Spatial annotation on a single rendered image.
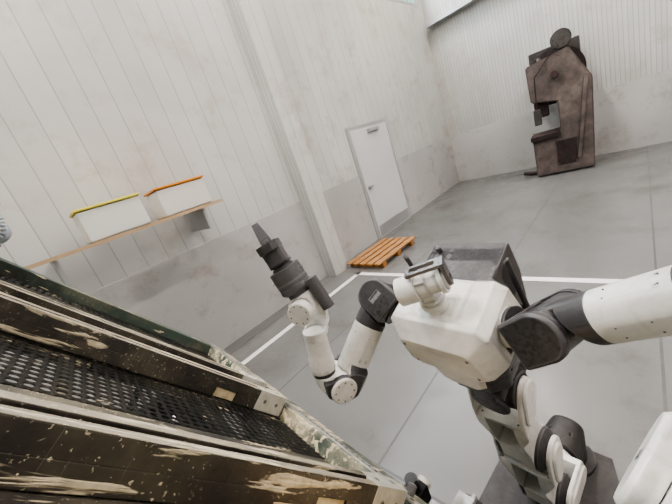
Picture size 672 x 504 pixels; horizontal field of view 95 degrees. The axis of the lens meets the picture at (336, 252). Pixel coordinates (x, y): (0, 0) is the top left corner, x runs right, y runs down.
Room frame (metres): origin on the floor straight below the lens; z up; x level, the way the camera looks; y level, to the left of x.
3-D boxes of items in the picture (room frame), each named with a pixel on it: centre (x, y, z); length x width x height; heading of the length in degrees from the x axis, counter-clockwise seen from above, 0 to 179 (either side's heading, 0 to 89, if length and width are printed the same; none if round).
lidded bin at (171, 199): (3.31, 1.33, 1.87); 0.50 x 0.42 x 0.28; 132
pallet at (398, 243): (4.92, -0.74, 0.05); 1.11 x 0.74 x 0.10; 132
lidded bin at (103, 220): (2.89, 1.79, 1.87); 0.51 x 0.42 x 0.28; 132
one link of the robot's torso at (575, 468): (0.89, -0.53, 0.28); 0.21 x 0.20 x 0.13; 126
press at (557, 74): (6.34, -5.09, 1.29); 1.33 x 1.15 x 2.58; 42
